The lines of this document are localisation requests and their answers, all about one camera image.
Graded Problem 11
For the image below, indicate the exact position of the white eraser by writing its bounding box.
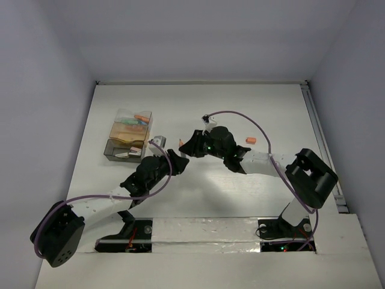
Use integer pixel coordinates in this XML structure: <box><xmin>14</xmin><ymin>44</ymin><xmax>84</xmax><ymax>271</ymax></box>
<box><xmin>114</xmin><ymin>152</ymin><xmax>129</xmax><ymax>159</ymax></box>

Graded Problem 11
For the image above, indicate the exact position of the orange highlighter pen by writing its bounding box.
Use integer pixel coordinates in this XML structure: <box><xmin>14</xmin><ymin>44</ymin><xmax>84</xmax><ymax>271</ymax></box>
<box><xmin>134</xmin><ymin>115</ymin><xmax>150</xmax><ymax>123</ymax></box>

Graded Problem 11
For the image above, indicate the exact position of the green highlighter pen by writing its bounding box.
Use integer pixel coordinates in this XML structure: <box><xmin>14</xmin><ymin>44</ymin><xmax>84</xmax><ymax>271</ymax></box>
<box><xmin>121</xmin><ymin>119</ymin><xmax>141</xmax><ymax>125</ymax></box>

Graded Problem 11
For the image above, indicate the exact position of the purple cable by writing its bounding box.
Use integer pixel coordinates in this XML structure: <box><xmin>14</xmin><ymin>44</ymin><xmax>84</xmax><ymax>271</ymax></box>
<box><xmin>207</xmin><ymin>110</ymin><xmax>319</xmax><ymax>251</ymax></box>
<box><xmin>34</xmin><ymin>141</ymin><xmax>174</xmax><ymax>259</ymax></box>

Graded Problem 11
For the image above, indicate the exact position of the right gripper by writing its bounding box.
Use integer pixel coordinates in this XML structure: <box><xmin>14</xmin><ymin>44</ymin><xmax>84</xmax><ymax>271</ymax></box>
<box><xmin>179</xmin><ymin>129</ymin><xmax>226</xmax><ymax>160</ymax></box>

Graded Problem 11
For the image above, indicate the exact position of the orange eraser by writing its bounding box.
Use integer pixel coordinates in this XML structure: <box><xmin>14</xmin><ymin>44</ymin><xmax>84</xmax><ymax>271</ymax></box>
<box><xmin>245</xmin><ymin>137</ymin><xmax>257</xmax><ymax>145</ymax></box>

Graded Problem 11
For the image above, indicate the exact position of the pink highlighter pen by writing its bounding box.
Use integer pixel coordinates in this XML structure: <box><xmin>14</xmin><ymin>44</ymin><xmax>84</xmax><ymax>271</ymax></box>
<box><xmin>126</xmin><ymin>125</ymin><xmax>148</xmax><ymax>132</ymax></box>

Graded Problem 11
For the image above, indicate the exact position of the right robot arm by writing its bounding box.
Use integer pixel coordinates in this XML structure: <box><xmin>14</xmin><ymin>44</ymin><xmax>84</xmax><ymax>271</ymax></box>
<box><xmin>179</xmin><ymin>126</ymin><xmax>338</xmax><ymax>236</ymax></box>

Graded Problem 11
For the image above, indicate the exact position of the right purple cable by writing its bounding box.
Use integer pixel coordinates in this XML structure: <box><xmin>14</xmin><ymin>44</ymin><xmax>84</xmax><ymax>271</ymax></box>
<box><xmin>207</xmin><ymin>110</ymin><xmax>319</xmax><ymax>251</ymax></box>

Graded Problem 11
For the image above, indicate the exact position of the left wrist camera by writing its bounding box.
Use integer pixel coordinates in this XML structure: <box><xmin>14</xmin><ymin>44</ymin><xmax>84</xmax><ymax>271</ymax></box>
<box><xmin>149</xmin><ymin>135</ymin><xmax>167</xmax><ymax>155</ymax></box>

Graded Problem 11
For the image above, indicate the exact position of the dark grey plastic container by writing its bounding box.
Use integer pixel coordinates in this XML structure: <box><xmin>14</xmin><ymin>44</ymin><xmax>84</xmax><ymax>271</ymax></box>
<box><xmin>103</xmin><ymin>139</ymin><xmax>146</xmax><ymax>163</ymax></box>

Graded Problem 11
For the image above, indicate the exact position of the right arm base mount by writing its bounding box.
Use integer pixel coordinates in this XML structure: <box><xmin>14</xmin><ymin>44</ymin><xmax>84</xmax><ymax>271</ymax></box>
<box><xmin>255</xmin><ymin>217</ymin><xmax>316</xmax><ymax>252</ymax></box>

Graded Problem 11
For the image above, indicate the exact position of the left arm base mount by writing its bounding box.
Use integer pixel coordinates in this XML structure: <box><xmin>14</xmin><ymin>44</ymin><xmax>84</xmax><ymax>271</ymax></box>
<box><xmin>94</xmin><ymin>219</ymin><xmax>153</xmax><ymax>253</ymax></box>

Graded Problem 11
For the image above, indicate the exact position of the clear plastic container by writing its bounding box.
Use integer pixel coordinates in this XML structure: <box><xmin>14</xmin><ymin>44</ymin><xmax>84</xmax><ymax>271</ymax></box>
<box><xmin>114</xmin><ymin>109</ymin><xmax>152</xmax><ymax>126</ymax></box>

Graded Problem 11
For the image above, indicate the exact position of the silver foil strip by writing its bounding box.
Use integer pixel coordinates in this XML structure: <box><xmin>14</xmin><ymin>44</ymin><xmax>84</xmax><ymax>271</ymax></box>
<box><xmin>151</xmin><ymin>217</ymin><xmax>260</xmax><ymax>254</ymax></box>

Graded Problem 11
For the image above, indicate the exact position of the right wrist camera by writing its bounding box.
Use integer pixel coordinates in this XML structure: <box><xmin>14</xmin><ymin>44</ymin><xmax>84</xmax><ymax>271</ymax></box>
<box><xmin>202</xmin><ymin>114</ymin><xmax>218</xmax><ymax>132</ymax></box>

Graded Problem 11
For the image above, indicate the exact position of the orange plastic container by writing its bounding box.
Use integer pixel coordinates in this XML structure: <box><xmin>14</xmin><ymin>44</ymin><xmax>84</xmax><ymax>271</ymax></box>
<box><xmin>109</xmin><ymin>122</ymin><xmax>149</xmax><ymax>143</ymax></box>

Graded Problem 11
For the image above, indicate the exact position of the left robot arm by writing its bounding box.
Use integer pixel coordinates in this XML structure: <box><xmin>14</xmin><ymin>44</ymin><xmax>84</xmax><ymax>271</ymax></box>
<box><xmin>30</xmin><ymin>149</ymin><xmax>189</xmax><ymax>267</ymax></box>

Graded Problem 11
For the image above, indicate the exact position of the small boxed eraser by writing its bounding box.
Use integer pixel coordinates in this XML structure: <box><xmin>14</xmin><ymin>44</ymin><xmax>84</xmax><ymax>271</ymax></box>
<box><xmin>129</xmin><ymin>146</ymin><xmax>142</xmax><ymax>155</ymax></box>

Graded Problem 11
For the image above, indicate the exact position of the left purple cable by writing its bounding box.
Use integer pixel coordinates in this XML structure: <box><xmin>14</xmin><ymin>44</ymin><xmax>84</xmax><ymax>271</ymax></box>
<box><xmin>34</xmin><ymin>141</ymin><xmax>174</xmax><ymax>259</ymax></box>

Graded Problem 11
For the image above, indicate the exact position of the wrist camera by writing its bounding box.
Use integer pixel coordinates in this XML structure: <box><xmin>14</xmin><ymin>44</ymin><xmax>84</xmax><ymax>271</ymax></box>
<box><xmin>202</xmin><ymin>114</ymin><xmax>218</xmax><ymax>132</ymax></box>
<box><xmin>149</xmin><ymin>135</ymin><xmax>167</xmax><ymax>155</ymax></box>

